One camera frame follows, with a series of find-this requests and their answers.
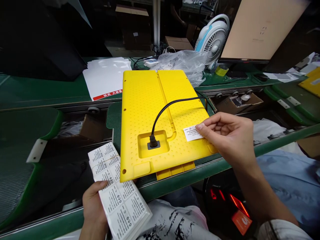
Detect person's body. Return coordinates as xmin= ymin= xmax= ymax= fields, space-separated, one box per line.
xmin=138 ymin=198 xmax=218 ymax=240

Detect pile of white sheets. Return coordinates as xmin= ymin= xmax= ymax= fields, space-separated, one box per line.
xmin=82 ymin=57 xmax=133 ymax=102

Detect person's legs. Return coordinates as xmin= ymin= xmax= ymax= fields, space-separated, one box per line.
xmin=254 ymin=149 xmax=320 ymax=235

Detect black device with red lights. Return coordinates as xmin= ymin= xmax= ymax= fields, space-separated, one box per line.
xmin=202 ymin=169 xmax=258 ymax=237

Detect green pallet with white bracket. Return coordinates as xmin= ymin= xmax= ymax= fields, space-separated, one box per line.
xmin=0 ymin=107 xmax=63 ymax=227

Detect yellow panel with black dots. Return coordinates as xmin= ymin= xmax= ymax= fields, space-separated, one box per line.
xmin=298 ymin=67 xmax=320 ymax=95

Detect yellow perforated plastic panel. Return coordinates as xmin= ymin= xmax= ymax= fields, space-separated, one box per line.
xmin=119 ymin=70 xmax=219 ymax=183

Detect open cardboard box with parts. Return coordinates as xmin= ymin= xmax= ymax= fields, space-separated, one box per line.
xmin=209 ymin=92 xmax=265 ymax=116

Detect low brown cardboard box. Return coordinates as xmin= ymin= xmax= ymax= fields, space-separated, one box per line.
xmin=164 ymin=36 xmax=195 ymax=52

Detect green pallets with white brackets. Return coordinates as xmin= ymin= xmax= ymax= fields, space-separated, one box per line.
xmin=263 ymin=82 xmax=320 ymax=126

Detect person's right hand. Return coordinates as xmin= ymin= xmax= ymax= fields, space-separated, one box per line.
xmin=195 ymin=112 xmax=257 ymax=163

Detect person's left hand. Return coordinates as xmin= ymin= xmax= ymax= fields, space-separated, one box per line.
xmin=82 ymin=180 xmax=110 ymax=226

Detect white and blue fan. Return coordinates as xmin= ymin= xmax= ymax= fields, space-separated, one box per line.
xmin=194 ymin=13 xmax=231 ymax=71

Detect black flat panel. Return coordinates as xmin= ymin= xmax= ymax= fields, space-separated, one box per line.
xmin=262 ymin=14 xmax=320 ymax=75

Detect white metal post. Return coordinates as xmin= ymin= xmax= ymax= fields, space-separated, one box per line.
xmin=153 ymin=0 xmax=161 ymax=46

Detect yellow tape roll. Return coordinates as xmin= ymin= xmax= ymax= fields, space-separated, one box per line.
xmin=215 ymin=64 xmax=229 ymax=76

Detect black power cable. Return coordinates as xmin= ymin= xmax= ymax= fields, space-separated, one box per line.
xmin=149 ymin=97 xmax=217 ymax=151

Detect small white label sticker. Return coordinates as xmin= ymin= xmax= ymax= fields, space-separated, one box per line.
xmin=183 ymin=123 xmax=204 ymax=142

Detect white plastic bag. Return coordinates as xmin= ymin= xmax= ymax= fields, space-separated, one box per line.
xmin=252 ymin=118 xmax=287 ymax=146

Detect white power strip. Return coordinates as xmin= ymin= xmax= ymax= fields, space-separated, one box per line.
xmin=143 ymin=58 xmax=161 ymax=68

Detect white barcode paper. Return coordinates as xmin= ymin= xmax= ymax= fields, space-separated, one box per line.
xmin=263 ymin=72 xmax=300 ymax=83

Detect clear plastic bag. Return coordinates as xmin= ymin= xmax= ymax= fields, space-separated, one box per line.
xmin=156 ymin=50 xmax=207 ymax=88

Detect green roller conveyor frame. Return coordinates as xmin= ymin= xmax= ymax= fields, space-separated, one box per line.
xmin=0 ymin=56 xmax=320 ymax=240

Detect black computer monitor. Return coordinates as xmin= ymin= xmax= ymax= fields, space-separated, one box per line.
xmin=217 ymin=0 xmax=312 ymax=80

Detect stack of white label sheets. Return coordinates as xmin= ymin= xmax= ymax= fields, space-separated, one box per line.
xmin=87 ymin=141 xmax=153 ymax=240

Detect tall brown cardboard box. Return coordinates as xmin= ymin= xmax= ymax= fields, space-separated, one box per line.
xmin=115 ymin=5 xmax=152 ymax=51

